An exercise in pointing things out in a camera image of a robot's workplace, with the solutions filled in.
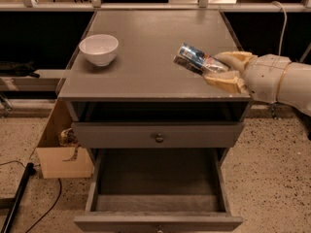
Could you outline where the crumpled item in box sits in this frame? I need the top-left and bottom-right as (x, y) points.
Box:
(58, 128), (78, 147)

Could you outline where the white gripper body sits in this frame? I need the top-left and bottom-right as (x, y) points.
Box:
(243, 54), (291, 104)

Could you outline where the grey drawer cabinet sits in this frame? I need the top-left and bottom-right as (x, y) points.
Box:
(57, 9), (262, 233)

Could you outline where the black cable on floor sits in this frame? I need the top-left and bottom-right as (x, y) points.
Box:
(0, 159), (63, 233)

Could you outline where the grey upper drawer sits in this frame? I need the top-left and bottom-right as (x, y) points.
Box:
(72, 122), (244, 149)

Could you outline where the silver blue redbull can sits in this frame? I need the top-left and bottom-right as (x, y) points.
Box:
(173, 43), (230, 75)

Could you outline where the grey open middle drawer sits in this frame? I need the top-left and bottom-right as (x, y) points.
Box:
(74, 149), (243, 233)

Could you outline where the cardboard box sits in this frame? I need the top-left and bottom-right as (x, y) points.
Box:
(36, 101), (93, 179)

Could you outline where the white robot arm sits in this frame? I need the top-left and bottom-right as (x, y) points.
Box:
(203, 51), (311, 116)

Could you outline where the round metal drawer knob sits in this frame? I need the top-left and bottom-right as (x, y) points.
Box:
(155, 134), (164, 143)

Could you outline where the black bar on floor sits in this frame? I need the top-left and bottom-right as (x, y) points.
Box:
(0, 162), (36, 233)

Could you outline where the white cable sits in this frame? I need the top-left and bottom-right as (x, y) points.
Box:
(271, 0), (289, 57)

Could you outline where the black object on ledge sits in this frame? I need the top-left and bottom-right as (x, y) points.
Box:
(0, 61), (40, 78)

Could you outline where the white ceramic bowl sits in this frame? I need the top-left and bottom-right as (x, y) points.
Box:
(79, 34), (119, 66)

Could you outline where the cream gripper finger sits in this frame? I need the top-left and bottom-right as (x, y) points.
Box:
(215, 51), (257, 73)
(203, 71), (248, 94)

